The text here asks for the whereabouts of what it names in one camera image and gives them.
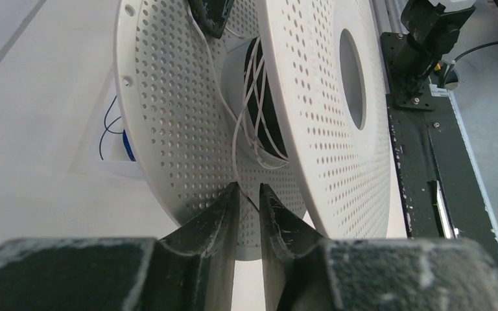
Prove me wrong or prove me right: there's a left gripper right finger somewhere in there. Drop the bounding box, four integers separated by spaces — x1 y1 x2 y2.
259 183 498 310

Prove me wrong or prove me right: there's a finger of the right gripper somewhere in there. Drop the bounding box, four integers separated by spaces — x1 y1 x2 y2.
188 0 235 39

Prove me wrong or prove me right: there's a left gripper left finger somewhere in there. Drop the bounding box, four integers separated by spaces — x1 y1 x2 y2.
0 183 241 310

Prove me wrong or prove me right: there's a white thin cable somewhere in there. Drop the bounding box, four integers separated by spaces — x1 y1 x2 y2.
186 8 291 203

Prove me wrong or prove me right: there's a white cable spool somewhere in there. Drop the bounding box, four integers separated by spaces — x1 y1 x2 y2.
114 1 391 260

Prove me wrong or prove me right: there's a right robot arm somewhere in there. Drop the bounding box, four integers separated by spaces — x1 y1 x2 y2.
188 1 475 91

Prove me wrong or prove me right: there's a blue cable coil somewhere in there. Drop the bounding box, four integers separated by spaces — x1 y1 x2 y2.
99 95 137 163

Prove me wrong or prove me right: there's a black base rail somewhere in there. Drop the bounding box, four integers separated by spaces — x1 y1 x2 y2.
380 32 498 268

